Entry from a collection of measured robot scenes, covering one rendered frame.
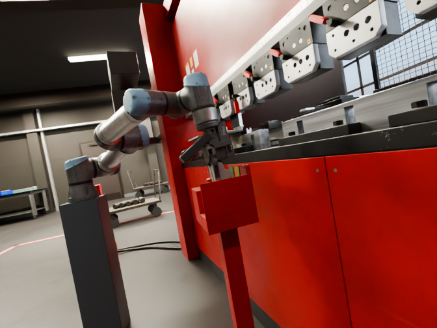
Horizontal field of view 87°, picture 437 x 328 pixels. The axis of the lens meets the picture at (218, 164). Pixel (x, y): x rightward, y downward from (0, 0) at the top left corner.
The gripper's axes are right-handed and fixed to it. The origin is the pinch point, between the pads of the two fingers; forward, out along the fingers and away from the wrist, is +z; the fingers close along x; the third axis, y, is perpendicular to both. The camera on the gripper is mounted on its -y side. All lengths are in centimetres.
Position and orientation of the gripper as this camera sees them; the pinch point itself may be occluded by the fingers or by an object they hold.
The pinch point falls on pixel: (217, 188)
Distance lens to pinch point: 72.2
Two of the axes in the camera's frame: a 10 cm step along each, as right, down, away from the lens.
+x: -2.7, 0.1, 9.6
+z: 2.6, 9.7, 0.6
